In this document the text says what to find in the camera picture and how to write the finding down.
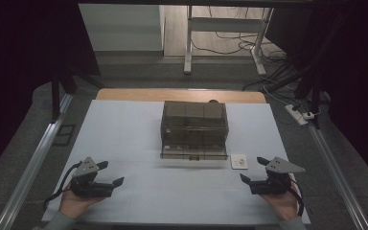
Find small white card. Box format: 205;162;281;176
230;153;249;171

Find white cabinet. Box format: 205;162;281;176
78;4;167;53

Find white metal desk frame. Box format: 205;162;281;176
183;5;275;77

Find person's left hand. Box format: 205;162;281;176
58;188;107;220

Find person's right hand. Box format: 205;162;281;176
260;184;302;221

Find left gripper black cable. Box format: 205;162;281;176
42;161;82;211

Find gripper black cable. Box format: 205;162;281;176
287;173;305;218
42;161;82;211

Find black curtain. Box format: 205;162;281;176
264;6;368;193
0;0;102;183

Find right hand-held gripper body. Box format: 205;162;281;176
249;156;307;196

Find black floor cables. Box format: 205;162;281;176
190;6;301;106

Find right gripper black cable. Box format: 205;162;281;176
287;173;305;218

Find white table mat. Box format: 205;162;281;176
41;99;311;225

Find white power strip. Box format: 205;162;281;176
284;103;310;127

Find aluminium rail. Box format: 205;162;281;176
308;123;368;230
0;93;75;230

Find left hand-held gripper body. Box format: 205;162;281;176
69;156;115;198

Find dark transparent drawer box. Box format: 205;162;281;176
160;100;230;161

